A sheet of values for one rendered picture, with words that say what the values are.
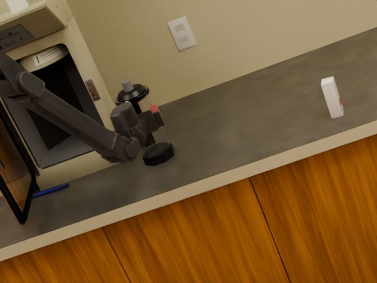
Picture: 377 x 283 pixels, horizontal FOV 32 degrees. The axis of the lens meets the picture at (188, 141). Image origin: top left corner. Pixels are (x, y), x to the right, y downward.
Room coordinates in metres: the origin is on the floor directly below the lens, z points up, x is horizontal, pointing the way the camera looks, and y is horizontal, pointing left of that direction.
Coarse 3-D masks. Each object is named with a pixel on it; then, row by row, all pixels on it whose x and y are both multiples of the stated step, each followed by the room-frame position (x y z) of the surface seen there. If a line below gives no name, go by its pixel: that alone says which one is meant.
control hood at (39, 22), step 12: (36, 0) 1.96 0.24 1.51; (48, 0) 1.89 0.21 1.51; (24, 12) 1.85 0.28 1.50; (36, 12) 1.86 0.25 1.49; (48, 12) 1.87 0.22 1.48; (60, 12) 1.94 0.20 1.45; (0, 24) 1.87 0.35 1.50; (12, 24) 1.88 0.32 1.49; (24, 24) 1.88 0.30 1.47; (36, 24) 1.89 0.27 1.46; (48, 24) 1.90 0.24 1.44; (60, 24) 1.91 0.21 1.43; (36, 36) 1.94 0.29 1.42
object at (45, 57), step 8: (48, 48) 2.01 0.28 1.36; (56, 48) 2.02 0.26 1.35; (64, 48) 2.04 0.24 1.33; (32, 56) 2.01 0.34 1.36; (40, 56) 2.00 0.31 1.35; (48, 56) 2.00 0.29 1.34; (56, 56) 2.01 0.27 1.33; (64, 56) 2.02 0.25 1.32; (24, 64) 2.02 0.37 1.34; (32, 64) 2.00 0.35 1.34; (40, 64) 1.99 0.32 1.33; (48, 64) 1.99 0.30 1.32
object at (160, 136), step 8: (136, 104) 1.83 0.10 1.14; (144, 104) 1.84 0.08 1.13; (152, 104) 1.86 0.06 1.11; (136, 112) 1.83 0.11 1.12; (160, 128) 1.85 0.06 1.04; (152, 136) 1.83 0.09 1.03; (160, 136) 1.84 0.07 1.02; (152, 144) 1.83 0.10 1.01; (160, 144) 1.84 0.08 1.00; (168, 144) 1.86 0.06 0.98; (144, 152) 1.85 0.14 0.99; (152, 152) 1.83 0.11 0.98; (160, 152) 1.83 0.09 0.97
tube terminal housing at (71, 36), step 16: (0, 0) 1.98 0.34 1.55; (32, 0) 1.97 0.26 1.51; (64, 0) 2.04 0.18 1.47; (64, 16) 1.96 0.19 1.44; (64, 32) 1.96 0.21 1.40; (80, 32) 2.06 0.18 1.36; (16, 48) 1.98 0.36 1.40; (32, 48) 1.98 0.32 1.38; (80, 48) 1.98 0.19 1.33; (80, 64) 1.96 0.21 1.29; (96, 80) 1.99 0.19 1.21; (16, 128) 2.00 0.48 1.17; (112, 128) 1.96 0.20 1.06; (80, 160) 1.98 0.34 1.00; (96, 160) 1.97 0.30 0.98; (48, 176) 2.00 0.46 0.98; (64, 176) 1.99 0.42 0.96; (80, 176) 1.98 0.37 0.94
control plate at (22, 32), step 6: (6, 30) 1.89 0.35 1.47; (12, 30) 1.89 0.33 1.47; (18, 30) 1.90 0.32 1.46; (24, 30) 1.90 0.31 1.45; (0, 36) 1.90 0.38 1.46; (6, 36) 1.91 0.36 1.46; (12, 36) 1.91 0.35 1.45; (18, 36) 1.92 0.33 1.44; (24, 36) 1.92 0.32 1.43; (30, 36) 1.93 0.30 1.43; (0, 42) 1.92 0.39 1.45; (6, 42) 1.93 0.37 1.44; (12, 42) 1.93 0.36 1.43; (18, 42) 1.94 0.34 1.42; (6, 48) 1.95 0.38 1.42
